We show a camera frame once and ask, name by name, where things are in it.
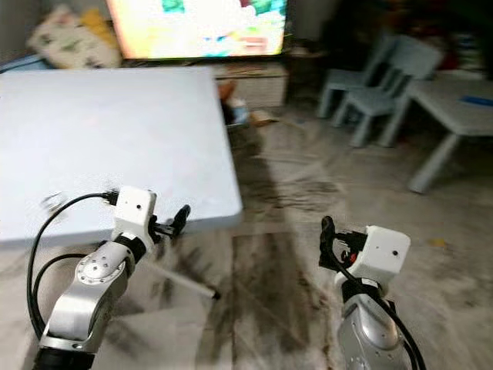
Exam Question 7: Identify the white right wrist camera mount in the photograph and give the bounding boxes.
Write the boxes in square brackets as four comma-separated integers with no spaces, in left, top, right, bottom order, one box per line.
[353,225,411,288]

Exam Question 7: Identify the white television cabinet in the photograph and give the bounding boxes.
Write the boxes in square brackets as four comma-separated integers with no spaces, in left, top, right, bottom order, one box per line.
[214,63,288,109]

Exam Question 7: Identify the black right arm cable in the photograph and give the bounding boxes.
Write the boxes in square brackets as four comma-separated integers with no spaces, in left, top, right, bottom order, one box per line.
[335,254,428,370]

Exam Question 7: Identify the long black left arm cable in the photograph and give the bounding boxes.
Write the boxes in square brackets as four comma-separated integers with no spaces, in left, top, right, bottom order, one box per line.
[26,191,121,340]

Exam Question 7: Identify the bright television screen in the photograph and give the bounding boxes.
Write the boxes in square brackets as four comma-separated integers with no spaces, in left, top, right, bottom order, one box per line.
[106,0,288,59]

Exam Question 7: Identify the flat blue item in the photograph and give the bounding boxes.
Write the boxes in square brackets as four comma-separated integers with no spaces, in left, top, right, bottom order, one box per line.
[460,94,493,108]

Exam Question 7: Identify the pale blue child chair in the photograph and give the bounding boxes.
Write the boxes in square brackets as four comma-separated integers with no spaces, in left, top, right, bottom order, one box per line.
[330,35,444,150]
[316,32,395,121]

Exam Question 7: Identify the white folding table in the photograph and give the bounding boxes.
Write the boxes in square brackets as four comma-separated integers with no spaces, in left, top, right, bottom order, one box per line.
[0,66,243,301]

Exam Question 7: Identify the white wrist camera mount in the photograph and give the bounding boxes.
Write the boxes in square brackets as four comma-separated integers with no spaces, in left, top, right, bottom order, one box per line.
[112,187,157,237]
[353,225,411,288]

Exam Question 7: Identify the short black left arm cable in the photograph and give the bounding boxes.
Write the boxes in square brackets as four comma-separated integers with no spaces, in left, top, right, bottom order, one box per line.
[35,253,89,313]

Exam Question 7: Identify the small white child table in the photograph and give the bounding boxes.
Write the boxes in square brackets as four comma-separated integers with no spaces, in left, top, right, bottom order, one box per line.
[377,75,493,194]

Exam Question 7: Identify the brown cardboard scrap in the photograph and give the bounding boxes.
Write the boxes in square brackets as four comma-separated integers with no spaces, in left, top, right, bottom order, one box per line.
[248,110,278,126]

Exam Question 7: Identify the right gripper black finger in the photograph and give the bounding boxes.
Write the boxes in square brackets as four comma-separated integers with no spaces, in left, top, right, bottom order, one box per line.
[319,215,338,271]

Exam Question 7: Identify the printed white cushion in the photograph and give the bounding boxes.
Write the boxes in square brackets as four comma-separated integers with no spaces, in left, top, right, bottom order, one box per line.
[29,5,124,69]

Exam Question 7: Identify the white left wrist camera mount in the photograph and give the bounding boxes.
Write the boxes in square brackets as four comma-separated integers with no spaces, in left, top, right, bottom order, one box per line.
[112,187,157,237]

